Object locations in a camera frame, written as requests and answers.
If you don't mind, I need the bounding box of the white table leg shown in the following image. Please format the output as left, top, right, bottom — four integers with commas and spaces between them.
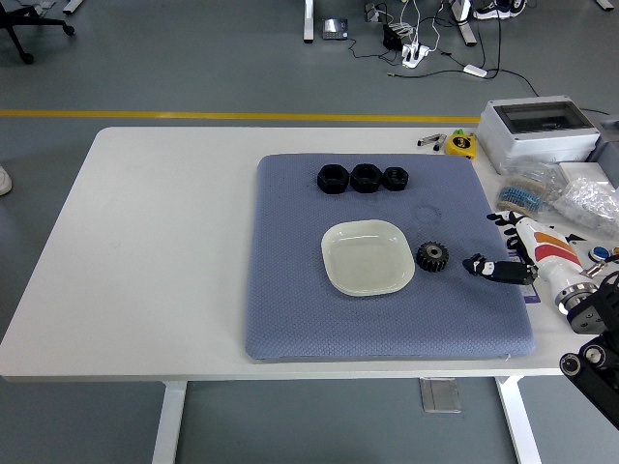
151, 381, 189, 464
495, 376, 543, 464

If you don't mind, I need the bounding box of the clear bag of small parts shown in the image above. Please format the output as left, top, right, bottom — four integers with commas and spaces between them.
550, 176, 619, 238

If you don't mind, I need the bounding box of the large black hex nut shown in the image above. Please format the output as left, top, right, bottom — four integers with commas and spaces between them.
316, 163, 348, 195
349, 162, 383, 194

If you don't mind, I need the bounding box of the white power strip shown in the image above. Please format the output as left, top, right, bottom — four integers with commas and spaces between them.
400, 42, 431, 69

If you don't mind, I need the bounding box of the grey metal box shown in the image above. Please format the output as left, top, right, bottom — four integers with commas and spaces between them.
587, 115, 619, 189

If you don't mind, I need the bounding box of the yellow tape measure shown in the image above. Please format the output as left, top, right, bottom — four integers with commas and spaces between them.
444, 129, 478, 160

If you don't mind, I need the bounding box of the black desk phone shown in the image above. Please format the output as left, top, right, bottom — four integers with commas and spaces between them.
321, 17, 349, 41

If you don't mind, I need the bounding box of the small black hex nut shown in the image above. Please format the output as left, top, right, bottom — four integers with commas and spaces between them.
382, 166, 411, 192

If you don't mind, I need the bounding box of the white flat box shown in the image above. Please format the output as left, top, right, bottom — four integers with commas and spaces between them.
558, 161, 613, 188

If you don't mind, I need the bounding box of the grey electrical enclosure box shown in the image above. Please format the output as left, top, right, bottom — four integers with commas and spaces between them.
476, 95, 603, 175

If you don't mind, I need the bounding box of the metal floor plate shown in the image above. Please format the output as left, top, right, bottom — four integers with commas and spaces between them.
419, 377, 462, 414

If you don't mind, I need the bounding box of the black office chair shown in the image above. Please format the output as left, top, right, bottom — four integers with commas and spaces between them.
0, 0, 76, 66

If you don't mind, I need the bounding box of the large black gear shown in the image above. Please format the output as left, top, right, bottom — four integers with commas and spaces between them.
415, 241, 451, 273

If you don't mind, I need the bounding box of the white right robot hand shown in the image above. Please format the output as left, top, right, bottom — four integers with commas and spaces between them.
462, 210, 586, 299

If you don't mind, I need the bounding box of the black floor cable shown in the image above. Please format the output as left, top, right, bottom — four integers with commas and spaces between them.
385, 66, 542, 98

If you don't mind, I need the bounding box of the white square plate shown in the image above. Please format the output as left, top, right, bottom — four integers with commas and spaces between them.
320, 219, 416, 298

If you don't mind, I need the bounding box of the blue-grey textured mat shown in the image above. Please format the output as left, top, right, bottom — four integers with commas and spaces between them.
243, 153, 537, 363

